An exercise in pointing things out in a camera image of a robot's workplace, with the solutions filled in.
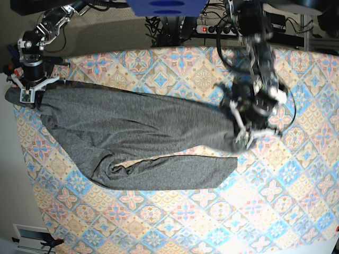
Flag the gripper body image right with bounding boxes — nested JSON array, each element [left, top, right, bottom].
[[222, 92, 283, 148]]

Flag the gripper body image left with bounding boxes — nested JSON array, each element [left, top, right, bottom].
[[10, 63, 60, 103]]

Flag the patterned tile tablecloth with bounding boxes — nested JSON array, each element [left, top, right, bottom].
[[14, 49, 338, 253]]

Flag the black clamp bottom left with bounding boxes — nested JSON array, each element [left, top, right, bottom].
[[12, 237, 64, 251]]

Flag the grey t-shirt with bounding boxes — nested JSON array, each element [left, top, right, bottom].
[[4, 81, 248, 191]]

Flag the red black clamp left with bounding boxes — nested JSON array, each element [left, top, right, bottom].
[[3, 64, 23, 81]]

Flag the white power strip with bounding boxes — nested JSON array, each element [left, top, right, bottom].
[[195, 24, 240, 37]]

